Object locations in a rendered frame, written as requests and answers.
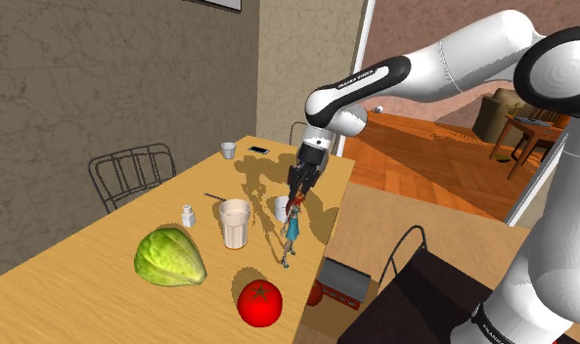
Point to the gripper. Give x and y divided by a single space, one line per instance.
312 157

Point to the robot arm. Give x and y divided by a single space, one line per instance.
466 57

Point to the white mug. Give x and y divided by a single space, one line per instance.
280 209

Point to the doll in blue dress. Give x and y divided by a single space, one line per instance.
292 228

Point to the black and white phone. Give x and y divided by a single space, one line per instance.
258 150

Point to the small white cup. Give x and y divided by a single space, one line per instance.
228 150

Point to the tall beige ribbed cup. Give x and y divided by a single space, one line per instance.
234 228

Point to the thin dark pen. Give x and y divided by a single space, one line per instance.
214 196

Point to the red box with grey roof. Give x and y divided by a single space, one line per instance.
344 283

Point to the red ball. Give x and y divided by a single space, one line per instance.
314 294

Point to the white salt shaker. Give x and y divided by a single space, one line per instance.
188 217

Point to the red tomato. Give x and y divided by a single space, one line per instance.
260 305

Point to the green cabbage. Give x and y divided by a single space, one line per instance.
168 259

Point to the olive armchair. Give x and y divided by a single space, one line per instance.
492 116

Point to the brown wooden side table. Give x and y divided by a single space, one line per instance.
532 131

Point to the wall picture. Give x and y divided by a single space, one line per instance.
223 3

